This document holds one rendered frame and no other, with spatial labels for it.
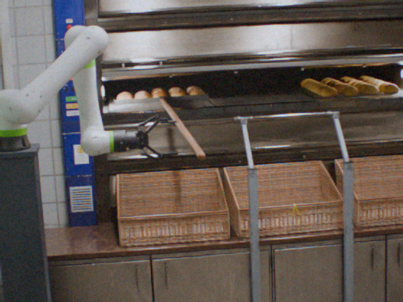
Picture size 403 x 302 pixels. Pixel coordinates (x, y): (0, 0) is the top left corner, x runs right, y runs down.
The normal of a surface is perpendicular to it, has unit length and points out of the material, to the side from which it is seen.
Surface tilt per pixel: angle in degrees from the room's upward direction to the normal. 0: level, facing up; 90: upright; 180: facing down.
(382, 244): 91
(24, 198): 90
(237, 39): 70
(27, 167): 90
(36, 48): 90
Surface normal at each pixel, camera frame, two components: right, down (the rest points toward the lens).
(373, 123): 0.10, -0.18
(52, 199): 0.11, 0.18
